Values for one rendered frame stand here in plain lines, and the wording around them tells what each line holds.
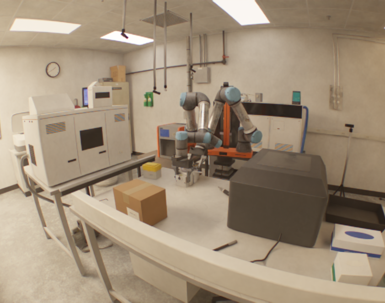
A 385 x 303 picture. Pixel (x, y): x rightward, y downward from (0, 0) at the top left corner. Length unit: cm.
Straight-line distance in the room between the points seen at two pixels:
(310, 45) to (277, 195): 329
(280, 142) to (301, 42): 194
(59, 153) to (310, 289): 164
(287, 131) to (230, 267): 219
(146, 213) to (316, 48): 356
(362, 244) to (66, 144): 185
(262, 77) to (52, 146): 336
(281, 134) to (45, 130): 245
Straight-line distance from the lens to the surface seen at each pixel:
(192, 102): 168
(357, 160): 398
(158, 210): 104
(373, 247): 100
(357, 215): 133
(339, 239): 96
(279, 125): 268
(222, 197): 130
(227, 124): 202
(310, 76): 380
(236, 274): 68
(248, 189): 88
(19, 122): 446
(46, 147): 163
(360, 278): 80
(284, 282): 66
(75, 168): 175
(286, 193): 85
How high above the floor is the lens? 148
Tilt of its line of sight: 14 degrees down
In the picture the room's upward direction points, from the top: 1 degrees counter-clockwise
